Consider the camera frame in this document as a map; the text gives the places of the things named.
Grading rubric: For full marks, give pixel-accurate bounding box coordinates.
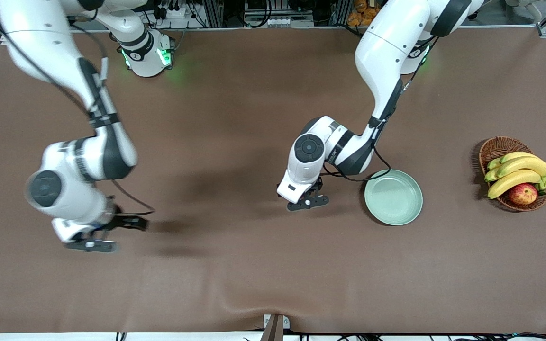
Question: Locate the pale green round plate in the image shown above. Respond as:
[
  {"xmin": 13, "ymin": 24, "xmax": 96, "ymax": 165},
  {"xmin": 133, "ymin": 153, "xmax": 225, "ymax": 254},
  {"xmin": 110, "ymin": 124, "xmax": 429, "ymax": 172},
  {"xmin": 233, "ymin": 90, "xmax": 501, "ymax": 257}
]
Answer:
[{"xmin": 364, "ymin": 169, "xmax": 423, "ymax": 226}]

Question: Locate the brown table mat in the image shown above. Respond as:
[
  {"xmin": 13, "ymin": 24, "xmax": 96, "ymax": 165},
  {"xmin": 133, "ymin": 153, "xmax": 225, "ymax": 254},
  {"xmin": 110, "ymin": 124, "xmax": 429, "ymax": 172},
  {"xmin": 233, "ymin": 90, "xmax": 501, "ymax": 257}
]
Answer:
[{"xmin": 0, "ymin": 26, "xmax": 546, "ymax": 334}]

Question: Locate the pile of bread rolls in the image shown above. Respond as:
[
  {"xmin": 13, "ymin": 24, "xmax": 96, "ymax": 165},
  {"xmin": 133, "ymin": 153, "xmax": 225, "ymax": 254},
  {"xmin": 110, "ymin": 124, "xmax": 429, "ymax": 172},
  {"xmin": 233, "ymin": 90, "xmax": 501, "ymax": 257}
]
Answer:
[{"xmin": 347, "ymin": 0, "xmax": 382, "ymax": 27}]

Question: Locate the brown wicker basket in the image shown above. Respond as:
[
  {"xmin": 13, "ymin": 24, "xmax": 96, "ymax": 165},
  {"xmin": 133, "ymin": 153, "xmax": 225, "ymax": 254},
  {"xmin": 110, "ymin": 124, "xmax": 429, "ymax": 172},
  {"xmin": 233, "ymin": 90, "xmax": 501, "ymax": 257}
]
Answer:
[{"xmin": 479, "ymin": 136, "xmax": 546, "ymax": 212}]

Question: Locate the yellow banana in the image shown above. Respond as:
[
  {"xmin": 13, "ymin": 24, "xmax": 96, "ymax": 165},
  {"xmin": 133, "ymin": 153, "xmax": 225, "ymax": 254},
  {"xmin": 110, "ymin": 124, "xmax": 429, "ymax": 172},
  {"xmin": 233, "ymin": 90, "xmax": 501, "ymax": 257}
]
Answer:
[
  {"xmin": 487, "ymin": 152, "xmax": 539, "ymax": 171},
  {"xmin": 487, "ymin": 170, "xmax": 542, "ymax": 200},
  {"xmin": 496, "ymin": 156, "xmax": 546, "ymax": 179}
]

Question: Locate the red apple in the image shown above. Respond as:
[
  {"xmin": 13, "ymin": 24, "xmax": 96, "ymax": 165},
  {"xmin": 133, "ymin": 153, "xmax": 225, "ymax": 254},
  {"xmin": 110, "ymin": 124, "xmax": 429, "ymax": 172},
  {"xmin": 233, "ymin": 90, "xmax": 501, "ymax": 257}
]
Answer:
[{"xmin": 509, "ymin": 183, "xmax": 538, "ymax": 206}]

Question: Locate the white power strip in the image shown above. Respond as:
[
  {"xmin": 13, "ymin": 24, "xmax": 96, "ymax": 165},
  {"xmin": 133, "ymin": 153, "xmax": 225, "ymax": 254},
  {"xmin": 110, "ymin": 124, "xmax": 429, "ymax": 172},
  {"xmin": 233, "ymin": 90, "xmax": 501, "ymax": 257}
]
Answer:
[{"xmin": 159, "ymin": 2, "xmax": 193, "ymax": 20}]

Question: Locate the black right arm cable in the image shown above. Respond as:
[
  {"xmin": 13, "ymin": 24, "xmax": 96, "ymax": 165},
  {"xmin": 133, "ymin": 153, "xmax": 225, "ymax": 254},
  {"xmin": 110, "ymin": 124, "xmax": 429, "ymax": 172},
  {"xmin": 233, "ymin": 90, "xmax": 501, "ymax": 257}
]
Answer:
[{"xmin": 0, "ymin": 19, "xmax": 155, "ymax": 216}]

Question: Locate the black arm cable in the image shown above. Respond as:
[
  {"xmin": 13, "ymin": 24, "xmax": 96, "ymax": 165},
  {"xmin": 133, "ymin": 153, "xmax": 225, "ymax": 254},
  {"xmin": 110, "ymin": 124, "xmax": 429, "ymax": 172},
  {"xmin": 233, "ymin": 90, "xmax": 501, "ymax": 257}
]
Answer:
[
  {"xmin": 320, "ymin": 36, "xmax": 442, "ymax": 183},
  {"xmin": 0, "ymin": 19, "xmax": 155, "ymax": 216}
]

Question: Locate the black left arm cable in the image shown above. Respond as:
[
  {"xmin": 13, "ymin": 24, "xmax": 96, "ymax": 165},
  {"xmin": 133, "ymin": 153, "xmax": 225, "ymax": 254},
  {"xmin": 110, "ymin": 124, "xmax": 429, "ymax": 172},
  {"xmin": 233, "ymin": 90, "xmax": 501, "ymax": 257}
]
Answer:
[{"xmin": 320, "ymin": 36, "xmax": 442, "ymax": 183}]

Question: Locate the metal table clamp bracket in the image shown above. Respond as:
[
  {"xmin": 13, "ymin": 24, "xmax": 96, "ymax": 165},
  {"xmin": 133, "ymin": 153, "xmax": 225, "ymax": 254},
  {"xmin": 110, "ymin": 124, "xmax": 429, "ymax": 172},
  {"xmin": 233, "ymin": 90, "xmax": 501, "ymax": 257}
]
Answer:
[{"xmin": 264, "ymin": 314, "xmax": 290, "ymax": 341}]

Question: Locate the aluminium frame post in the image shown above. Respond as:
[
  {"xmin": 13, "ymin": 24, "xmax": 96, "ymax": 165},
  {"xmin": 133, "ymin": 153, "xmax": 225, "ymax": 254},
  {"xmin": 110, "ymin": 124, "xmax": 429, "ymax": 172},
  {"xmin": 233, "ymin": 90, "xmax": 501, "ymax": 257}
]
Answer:
[
  {"xmin": 202, "ymin": 0, "xmax": 224, "ymax": 28},
  {"xmin": 330, "ymin": 0, "xmax": 352, "ymax": 27}
]

